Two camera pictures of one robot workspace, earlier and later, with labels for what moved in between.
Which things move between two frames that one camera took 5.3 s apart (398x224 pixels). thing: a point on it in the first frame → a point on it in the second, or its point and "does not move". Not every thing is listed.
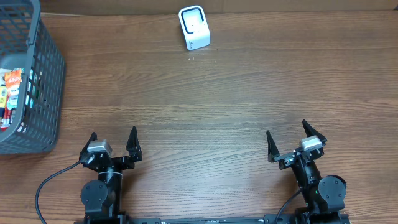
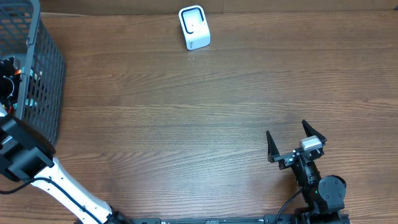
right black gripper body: x=286 y=160 does not move
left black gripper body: x=113 y=160 → x=8 y=74
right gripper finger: x=310 y=131 does not move
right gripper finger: x=272 y=150 does not move
